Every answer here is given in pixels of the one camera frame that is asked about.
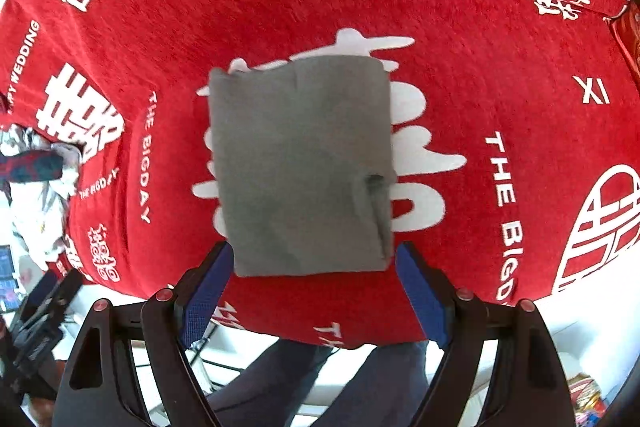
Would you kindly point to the small dark screen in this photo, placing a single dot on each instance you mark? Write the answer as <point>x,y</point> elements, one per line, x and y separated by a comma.
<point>9,277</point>

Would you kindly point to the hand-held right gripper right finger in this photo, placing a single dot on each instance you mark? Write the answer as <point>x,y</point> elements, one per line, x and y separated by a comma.
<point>422,292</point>

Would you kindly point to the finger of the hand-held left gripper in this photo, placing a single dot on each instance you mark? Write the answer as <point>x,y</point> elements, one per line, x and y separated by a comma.
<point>57,289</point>

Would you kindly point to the grey small garment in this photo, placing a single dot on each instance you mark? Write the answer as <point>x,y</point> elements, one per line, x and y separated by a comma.
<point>300,157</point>

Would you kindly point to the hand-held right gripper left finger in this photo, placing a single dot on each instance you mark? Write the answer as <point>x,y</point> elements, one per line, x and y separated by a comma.
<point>207,292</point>

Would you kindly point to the colourful snack packet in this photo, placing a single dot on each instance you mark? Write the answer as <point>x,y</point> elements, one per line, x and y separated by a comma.
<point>587,399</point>

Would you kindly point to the person's dark trousers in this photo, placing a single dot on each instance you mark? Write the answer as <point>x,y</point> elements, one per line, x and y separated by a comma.
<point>270,387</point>

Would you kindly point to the white patterned cloth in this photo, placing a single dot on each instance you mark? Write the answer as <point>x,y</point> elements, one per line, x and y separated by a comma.
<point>35,217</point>

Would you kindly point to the red printed blanket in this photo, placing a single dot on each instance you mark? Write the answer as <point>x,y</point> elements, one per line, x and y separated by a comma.
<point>500,57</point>

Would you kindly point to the dark red navy cloth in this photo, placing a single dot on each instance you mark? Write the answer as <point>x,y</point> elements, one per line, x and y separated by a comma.
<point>30,167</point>

